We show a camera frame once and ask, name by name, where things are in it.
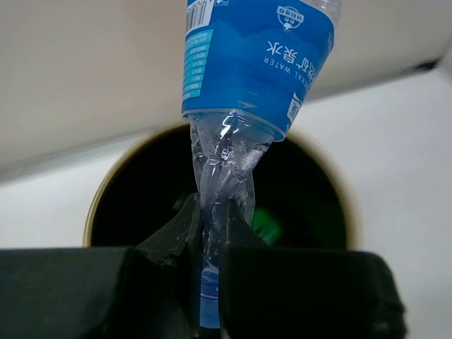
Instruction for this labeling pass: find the blue label clear bottle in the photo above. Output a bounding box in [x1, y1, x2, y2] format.
[182, 1, 342, 330]

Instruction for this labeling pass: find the orange cylindrical bin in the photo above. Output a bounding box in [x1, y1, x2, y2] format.
[83, 122, 359, 249]

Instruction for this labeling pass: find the small green bottle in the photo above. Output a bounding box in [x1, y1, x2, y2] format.
[252, 208, 283, 244]

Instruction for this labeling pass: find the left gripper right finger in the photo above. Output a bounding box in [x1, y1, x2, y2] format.
[219, 200, 406, 338]

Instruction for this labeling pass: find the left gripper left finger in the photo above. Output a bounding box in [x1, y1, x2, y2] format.
[1, 194, 201, 338]

